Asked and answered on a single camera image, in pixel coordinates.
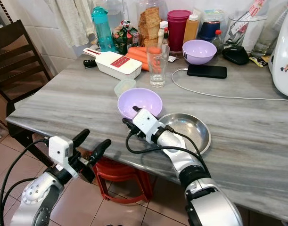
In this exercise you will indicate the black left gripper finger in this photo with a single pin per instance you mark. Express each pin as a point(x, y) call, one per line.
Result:
point(100, 150)
point(81, 137)

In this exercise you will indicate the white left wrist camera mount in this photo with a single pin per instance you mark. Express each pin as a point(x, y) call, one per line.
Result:
point(60, 150)

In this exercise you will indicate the round stainless steel plate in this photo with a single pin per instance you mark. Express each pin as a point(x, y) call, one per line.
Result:
point(188, 128)

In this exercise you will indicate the orange carrot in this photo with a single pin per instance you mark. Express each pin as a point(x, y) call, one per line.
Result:
point(144, 49)
point(144, 67)
point(135, 57)

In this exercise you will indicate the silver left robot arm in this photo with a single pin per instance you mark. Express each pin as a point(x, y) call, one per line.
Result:
point(35, 195)

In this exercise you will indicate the large clear glass jar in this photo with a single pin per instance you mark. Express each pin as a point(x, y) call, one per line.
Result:
point(267, 35)

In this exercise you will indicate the orange sauce bottle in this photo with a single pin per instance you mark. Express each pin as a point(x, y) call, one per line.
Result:
point(191, 29)

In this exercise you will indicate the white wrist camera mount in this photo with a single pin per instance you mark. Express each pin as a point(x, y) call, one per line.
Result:
point(60, 150)
point(151, 122)

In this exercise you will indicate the black smartphone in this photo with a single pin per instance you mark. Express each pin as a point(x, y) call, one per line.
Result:
point(207, 71)

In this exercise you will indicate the small clear lidded container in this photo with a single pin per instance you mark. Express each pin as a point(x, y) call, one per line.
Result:
point(124, 87)

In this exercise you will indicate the clear cracker package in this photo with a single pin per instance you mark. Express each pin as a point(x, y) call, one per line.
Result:
point(149, 26)

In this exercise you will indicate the black pouch case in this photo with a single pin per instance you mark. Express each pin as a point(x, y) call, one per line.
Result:
point(236, 55)

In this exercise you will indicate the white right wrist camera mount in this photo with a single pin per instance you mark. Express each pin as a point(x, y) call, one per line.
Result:
point(151, 122)

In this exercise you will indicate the magenta plastic canister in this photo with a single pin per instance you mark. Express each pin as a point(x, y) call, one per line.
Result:
point(178, 23)

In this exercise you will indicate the yellow black packet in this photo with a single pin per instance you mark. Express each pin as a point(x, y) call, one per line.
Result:
point(258, 60)

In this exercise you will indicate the green snack package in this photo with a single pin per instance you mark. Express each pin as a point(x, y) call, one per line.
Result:
point(125, 40)

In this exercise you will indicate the purple plastic bowl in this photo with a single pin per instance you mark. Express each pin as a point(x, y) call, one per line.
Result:
point(199, 52)
point(138, 99)

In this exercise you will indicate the dark blue jar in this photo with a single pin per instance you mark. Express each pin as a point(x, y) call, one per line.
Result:
point(209, 29)

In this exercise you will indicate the clear drinking glass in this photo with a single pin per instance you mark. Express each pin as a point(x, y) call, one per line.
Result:
point(158, 70)

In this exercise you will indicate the teal water bottle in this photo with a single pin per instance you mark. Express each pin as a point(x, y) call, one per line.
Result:
point(102, 30)

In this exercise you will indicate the hanging beige towel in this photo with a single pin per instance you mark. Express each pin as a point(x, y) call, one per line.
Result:
point(73, 21)

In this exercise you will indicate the small white capped bottle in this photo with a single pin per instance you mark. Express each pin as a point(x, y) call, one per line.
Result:
point(162, 32)

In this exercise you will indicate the clear plastic pitcher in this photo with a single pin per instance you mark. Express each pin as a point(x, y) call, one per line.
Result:
point(242, 30)

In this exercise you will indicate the black key fob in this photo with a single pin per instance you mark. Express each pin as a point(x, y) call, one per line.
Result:
point(89, 63)

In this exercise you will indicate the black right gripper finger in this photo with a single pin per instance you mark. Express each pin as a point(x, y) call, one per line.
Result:
point(128, 123)
point(138, 110)

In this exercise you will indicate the small red capped bottle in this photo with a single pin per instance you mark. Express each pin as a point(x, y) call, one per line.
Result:
point(218, 38)

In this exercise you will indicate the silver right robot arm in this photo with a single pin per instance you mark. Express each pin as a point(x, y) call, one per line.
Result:
point(185, 159)

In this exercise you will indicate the dark wooden chair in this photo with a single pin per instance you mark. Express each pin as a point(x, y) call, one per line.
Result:
point(16, 61)

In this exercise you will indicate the white kitchen appliance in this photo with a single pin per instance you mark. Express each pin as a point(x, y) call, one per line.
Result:
point(283, 56)

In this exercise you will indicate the red plastic stool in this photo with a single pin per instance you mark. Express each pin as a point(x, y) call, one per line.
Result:
point(118, 173)

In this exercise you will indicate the white box grater red blade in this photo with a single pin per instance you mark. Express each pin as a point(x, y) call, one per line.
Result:
point(115, 65)

